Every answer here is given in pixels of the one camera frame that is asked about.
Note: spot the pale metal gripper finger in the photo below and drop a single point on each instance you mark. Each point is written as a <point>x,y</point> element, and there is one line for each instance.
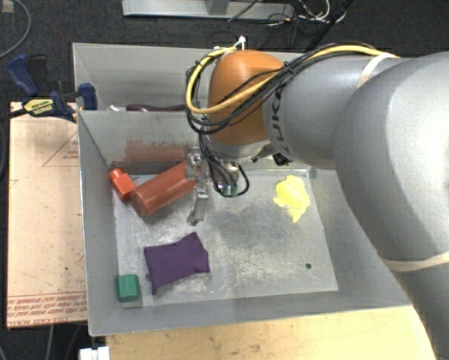
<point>200,204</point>
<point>193,163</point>

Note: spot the orange-red plastic bottle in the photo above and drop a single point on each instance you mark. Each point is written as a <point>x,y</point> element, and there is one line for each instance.
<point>160,193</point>

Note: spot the purple bean bag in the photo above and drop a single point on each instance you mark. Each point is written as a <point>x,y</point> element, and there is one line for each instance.
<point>177,263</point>

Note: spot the grey metal bin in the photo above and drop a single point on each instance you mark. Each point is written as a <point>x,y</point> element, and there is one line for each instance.
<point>254,246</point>

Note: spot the yellow soft toy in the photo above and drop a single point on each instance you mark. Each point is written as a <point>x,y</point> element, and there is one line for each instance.
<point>293,197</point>

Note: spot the green block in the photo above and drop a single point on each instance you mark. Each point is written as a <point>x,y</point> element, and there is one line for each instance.
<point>128,287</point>

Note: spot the brown cardboard board, red print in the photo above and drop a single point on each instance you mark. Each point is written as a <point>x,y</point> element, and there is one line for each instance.
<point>44,216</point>

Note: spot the black cylinder on white bracket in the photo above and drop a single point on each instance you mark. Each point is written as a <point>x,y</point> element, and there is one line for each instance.
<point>281,159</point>

